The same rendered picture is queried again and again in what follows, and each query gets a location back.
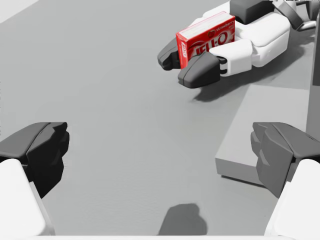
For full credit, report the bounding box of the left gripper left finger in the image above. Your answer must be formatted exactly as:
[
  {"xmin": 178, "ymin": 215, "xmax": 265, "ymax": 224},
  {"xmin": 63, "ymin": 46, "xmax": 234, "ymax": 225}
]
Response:
[{"xmin": 0, "ymin": 121, "xmax": 71, "ymax": 237}]

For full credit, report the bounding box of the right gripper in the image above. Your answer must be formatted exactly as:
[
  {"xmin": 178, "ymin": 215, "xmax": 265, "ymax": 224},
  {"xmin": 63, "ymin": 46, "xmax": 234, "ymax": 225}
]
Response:
[{"xmin": 177, "ymin": 0, "xmax": 291, "ymax": 89}]

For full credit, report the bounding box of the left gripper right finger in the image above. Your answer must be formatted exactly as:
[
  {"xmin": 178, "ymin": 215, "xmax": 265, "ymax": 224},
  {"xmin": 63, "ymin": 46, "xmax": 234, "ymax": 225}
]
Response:
[{"xmin": 250, "ymin": 121, "xmax": 320, "ymax": 237}]

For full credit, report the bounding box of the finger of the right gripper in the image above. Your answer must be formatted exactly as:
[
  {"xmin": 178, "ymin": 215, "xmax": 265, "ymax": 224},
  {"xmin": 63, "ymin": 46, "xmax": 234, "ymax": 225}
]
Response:
[{"xmin": 157, "ymin": 5, "xmax": 231, "ymax": 71}]

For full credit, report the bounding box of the red carton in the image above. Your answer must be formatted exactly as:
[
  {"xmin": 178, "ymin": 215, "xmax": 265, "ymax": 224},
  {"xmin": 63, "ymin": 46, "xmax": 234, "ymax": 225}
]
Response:
[{"xmin": 175, "ymin": 11, "xmax": 237, "ymax": 70}]

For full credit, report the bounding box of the grey stand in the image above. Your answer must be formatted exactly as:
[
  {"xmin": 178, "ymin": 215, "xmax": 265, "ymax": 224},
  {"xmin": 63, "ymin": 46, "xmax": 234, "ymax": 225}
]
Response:
[{"xmin": 214, "ymin": 11, "xmax": 320, "ymax": 189}]

